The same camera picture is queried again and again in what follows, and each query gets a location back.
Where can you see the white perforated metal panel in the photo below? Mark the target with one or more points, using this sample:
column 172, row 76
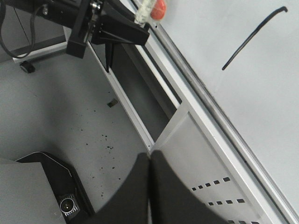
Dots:
column 199, row 167

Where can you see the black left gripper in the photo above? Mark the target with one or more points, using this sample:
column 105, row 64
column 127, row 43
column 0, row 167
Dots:
column 114, row 26

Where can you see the white metal stand frame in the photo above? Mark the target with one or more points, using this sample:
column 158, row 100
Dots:
column 99, row 122

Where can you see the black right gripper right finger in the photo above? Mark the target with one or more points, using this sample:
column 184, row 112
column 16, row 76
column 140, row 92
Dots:
column 171, row 202

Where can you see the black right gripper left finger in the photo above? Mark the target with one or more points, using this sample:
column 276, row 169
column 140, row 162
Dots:
column 129, row 205

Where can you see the red round magnet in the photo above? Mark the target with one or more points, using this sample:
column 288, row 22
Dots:
column 159, row 10

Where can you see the large whiteboard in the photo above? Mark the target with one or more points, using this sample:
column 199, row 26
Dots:
column 246, row 52

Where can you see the white whiteboard marker pen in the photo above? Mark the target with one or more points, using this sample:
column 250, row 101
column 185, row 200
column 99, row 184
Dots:
column 142, row 15

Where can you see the black stand caster wheel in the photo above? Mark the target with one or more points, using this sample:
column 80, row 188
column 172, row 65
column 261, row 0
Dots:
column 27, row 67

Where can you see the aluminium whiteboard tray rail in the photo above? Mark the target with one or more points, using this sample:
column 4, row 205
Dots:
column 196, row 99

